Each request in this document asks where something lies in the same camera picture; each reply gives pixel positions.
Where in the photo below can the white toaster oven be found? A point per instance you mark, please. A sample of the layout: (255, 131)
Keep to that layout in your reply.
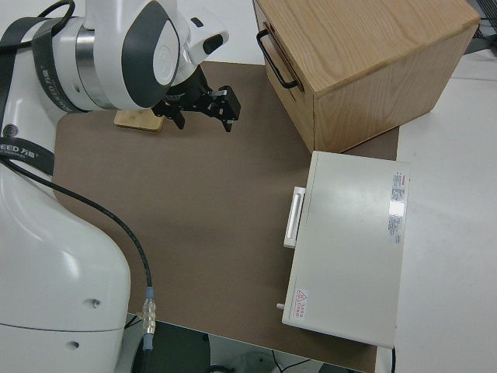
(349, 252)

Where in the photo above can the large wooden box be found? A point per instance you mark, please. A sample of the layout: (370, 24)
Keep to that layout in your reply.
(369, 58)

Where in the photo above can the brown table mat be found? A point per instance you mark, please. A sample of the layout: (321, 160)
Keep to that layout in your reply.
(194, 194)

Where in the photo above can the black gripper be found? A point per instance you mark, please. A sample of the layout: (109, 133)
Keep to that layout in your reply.
(221, 105)

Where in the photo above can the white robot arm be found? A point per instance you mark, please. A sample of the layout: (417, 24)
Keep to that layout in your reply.
(58, 272)

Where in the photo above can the wooden mug tree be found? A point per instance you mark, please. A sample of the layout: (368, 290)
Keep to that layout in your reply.
(132, 120)

